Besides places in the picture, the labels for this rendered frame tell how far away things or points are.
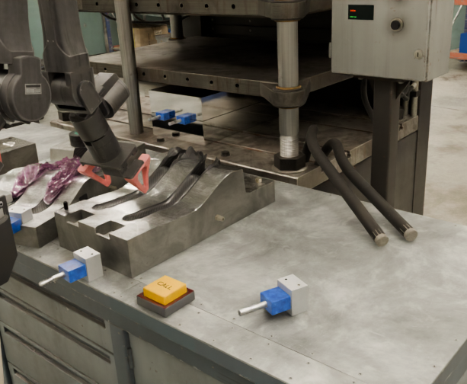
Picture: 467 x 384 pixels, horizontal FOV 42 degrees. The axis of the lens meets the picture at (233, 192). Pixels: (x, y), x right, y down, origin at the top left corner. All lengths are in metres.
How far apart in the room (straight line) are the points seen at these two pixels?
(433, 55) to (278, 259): 0.75
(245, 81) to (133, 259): 0.89
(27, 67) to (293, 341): 0.62
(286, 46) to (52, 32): 0.87
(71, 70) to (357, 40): 0.97
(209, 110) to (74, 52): 1.15
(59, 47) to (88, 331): 0.73
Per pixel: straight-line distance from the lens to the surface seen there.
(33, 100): 0.98
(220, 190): 1.42
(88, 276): 1.30
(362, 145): 2.13
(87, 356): 1.59
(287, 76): 1.79
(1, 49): 0.98
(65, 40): 1.06
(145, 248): 1.29
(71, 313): 1.55
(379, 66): 1.77
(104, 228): 1.35
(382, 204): 1.48
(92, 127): 1.11
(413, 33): 1.72
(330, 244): 1.38
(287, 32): 1.77
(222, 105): 2.20
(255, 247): 1.37
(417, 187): 2.64
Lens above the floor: 1.42
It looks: 22 degrees down
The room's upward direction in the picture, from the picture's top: 3 degrees counter-clockwise
